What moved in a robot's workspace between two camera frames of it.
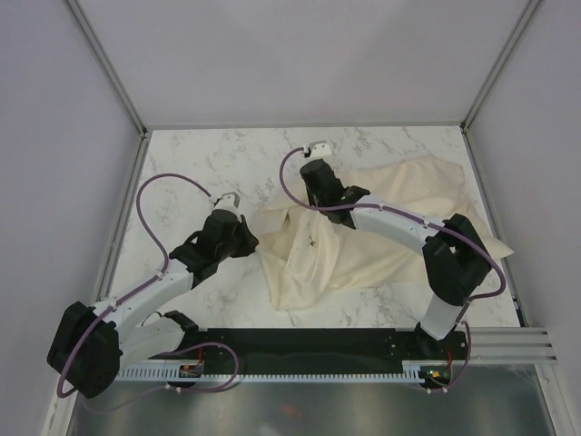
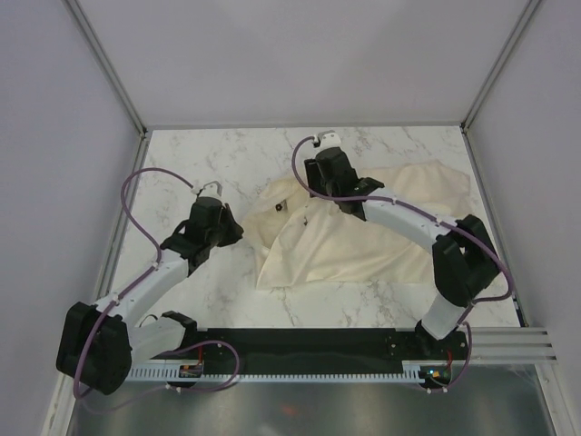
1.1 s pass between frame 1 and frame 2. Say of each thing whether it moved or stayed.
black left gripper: moved
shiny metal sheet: stayed
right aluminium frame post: stayed
